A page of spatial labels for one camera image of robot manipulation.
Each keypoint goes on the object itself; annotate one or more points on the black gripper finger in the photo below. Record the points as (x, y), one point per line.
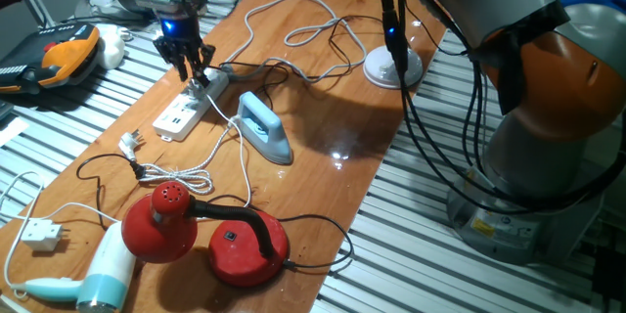
(199, 71)
(180, 66)

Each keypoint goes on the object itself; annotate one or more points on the white and blue hair dryer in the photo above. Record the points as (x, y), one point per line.
(110, 264)

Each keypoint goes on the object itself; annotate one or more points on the light blue clothes iron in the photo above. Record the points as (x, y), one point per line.
(266, 139)

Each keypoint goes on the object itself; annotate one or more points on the white paper sheet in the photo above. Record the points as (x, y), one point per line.
(12, 131)

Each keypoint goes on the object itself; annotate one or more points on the glossy wooden board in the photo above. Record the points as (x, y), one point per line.
(313, 195)

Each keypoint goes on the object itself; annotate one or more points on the white desk lamp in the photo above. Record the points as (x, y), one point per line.
(386, 71)

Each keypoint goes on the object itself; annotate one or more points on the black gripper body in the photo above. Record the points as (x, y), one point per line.
(178, 31)

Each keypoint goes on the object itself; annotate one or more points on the white power strip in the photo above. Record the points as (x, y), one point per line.
(176, 117)

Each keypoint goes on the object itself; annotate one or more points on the red desk lamp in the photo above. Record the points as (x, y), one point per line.
(156, 230)

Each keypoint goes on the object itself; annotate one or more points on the white rounded plastic device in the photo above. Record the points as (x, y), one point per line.
(112, 49)

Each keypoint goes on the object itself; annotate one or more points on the orange and black teach pendant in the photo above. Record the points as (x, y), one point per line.
(68, 56)

